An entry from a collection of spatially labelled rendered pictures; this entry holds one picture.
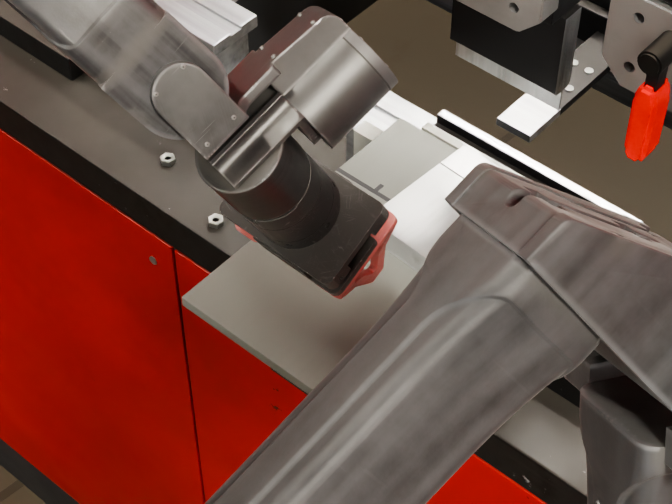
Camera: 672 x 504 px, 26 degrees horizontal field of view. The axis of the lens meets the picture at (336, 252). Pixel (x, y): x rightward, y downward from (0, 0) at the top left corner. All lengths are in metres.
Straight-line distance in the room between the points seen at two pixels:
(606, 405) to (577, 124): 2.11
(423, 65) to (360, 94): 1.95
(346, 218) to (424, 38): 1.94
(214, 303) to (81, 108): 0.41
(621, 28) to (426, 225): 0.25
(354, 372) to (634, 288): 0.11
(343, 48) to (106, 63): 0.14
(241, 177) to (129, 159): 0.54
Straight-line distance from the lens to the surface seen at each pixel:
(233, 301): 1.10
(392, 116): 1.29
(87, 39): 0.82
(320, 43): 0.87
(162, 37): 0.83
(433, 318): 0.55
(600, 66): 1.30
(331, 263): 0.94
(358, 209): 0.95
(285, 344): 1.07
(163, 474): 1.76
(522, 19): 1.04
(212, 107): 0.84
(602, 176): 2.64
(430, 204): 1.16
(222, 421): 1.53
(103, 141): 1.41
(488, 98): 2.76
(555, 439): 1.19
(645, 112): 0.97
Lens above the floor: 1.84
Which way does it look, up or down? 48 degrees down
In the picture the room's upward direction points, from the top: straight up
